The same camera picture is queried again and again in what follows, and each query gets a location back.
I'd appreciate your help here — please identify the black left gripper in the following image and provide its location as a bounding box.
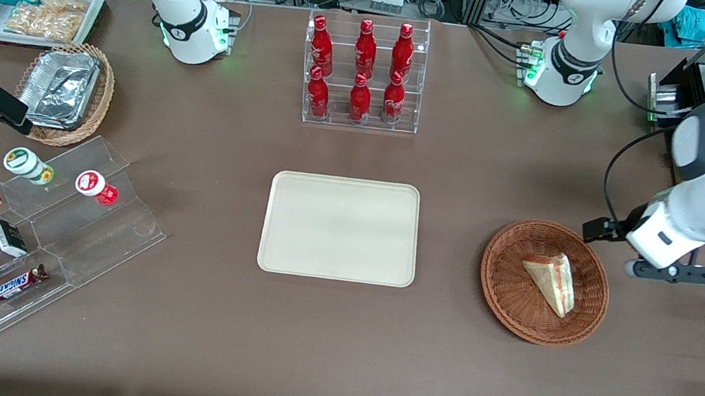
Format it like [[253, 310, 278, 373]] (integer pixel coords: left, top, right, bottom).
[[581, 196, 647, 252]]

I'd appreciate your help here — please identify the triangle sandwich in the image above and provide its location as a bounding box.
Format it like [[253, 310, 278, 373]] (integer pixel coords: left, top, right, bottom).
[[514, 247, 581, 320]]

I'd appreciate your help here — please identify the light oval wicker basket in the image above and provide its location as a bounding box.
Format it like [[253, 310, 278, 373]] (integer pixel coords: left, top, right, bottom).
[[8, 35, 121, 155]]

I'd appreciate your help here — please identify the brown round wicker basket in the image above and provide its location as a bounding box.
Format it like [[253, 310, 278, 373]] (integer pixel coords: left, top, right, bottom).
[[471, 211, 620, 355]]

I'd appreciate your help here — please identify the beige rectangular serving tray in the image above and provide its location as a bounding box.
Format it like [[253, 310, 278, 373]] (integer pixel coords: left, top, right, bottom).
[[254, 164, 429, 294]]

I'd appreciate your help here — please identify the aluminium foil container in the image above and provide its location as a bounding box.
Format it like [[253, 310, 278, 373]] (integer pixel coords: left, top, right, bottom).
[[15, 43, 104, 134]]

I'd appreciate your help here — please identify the green lid cup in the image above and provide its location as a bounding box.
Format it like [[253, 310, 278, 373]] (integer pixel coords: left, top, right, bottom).
[[0, 144, 58, 189]]

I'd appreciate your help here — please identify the clear bag of snacks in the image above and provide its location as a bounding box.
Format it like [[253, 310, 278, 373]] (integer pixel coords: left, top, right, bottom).
[[3, 0, 91, 45]]

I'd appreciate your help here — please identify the red lid cup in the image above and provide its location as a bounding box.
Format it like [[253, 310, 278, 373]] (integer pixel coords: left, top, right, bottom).
[[73, 167, 122, 209]]

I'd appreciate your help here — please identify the small black box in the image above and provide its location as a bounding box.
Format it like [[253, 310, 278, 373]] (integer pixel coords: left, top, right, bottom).
[[0, 219, 33, 260]]

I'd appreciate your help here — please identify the clear acrylic stepped stand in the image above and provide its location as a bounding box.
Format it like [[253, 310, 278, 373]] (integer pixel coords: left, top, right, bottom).
[[0, 120, 180, 391]]

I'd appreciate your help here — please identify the snickers chocolate bar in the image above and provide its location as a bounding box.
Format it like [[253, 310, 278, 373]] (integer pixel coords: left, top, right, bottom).
[[0, 258, 51, 319]]

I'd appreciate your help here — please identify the teal plastic bag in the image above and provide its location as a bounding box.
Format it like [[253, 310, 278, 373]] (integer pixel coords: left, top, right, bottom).
[[669, 5, 705, 53]]

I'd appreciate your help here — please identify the red cola bottle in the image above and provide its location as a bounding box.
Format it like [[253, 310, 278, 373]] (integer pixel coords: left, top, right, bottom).
[[346, 71, 377, 124], [305, 15, 341, 77], [303, 65, 336, 120], [379, 69, 410, 126], [388, 21, 419, 85], [350, 17, 382, 79]]

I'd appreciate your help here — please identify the clear acrylic bottle rack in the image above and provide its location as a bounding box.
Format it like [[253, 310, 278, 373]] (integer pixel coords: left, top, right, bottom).
[[293, 3, 434, 140]]

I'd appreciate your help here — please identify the white connector strip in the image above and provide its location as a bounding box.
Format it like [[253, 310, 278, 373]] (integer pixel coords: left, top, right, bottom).
[[367, 0, 405, 15]]

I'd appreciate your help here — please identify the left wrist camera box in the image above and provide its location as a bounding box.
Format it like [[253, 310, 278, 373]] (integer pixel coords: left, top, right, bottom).
[[623, 254, 705, 289]]

